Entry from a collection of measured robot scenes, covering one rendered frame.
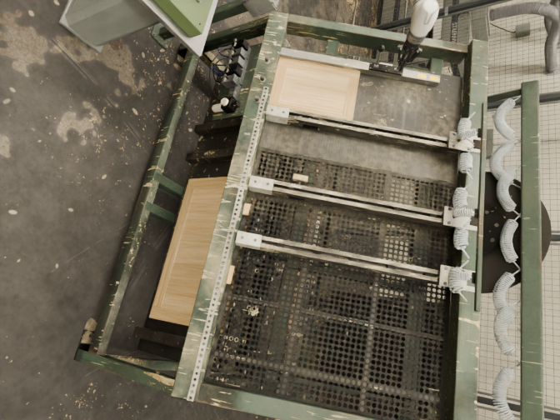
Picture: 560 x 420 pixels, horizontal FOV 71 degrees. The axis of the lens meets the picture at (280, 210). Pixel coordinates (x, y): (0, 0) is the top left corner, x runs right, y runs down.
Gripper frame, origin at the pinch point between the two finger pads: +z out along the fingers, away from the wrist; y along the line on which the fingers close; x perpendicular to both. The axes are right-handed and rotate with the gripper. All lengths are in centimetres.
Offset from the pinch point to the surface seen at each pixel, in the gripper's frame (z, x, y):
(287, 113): 10, -37, -57
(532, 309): 32, -113, 91
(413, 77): 12.7, 3.6, 10.7
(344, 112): 14.9, -26.1, -25.6
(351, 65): 12.7, 4.5, -26.4
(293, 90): 15, -18, -57
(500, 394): 43, -158, 81
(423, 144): 11.3, -39.8, 19.4
